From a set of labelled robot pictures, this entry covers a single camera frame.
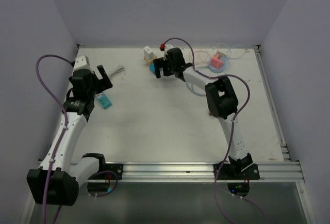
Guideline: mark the white charger plug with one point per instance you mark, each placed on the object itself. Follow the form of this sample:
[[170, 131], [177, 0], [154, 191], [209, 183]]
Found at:
[[147, 50]]

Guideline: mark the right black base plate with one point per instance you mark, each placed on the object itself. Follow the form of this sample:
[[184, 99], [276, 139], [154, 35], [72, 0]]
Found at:
[[227, 172]]

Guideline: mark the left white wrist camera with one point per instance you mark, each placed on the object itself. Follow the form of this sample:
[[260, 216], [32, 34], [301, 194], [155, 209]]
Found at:
[[82, 62]]

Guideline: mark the pink cube plug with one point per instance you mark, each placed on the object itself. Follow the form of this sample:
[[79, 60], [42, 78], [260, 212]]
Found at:
[[216, 62]]

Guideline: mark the teal power strip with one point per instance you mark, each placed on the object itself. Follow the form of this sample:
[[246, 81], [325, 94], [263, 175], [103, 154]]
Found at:
[[103, 100]]

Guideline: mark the aluminium rail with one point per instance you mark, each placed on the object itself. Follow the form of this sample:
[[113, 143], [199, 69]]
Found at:
[[282, 142], [203, 172]]

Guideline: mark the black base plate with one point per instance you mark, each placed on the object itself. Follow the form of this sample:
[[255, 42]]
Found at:
[[114, 167], [227, 172]]

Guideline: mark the blue square adapter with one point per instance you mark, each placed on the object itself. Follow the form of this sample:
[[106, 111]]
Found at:
[[152, 68]]

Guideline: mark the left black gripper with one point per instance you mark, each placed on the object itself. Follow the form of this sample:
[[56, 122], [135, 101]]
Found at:
[[103, 84]]

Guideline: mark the tan wooden socket cube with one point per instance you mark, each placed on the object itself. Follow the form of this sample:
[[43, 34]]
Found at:
[[149, 59]]

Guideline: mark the aluminium front rail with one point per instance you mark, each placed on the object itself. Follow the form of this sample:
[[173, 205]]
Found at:
[[203, 172]]

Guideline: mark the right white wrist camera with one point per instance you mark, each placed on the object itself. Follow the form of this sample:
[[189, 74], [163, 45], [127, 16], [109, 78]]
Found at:
[[166, 47]]

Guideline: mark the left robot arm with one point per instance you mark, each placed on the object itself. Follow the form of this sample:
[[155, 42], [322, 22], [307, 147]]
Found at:
[[55, 181]]

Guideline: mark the right side aluminium rail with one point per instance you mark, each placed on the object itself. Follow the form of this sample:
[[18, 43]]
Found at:
[[282, 142]]

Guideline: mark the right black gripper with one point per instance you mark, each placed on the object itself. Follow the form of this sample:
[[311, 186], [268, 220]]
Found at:
[[161, 63]]

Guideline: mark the light blue round socket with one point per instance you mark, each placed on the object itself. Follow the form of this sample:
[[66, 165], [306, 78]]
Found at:
[[226, 63]]

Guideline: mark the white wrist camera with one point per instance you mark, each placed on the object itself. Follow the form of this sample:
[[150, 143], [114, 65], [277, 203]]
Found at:
[[82, 62], [166, 47]]

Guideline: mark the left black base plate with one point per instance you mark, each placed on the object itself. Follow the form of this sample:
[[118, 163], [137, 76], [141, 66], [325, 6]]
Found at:
[[114, 167]]

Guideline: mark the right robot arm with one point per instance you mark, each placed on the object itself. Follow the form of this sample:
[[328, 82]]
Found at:
[[222, 104]]

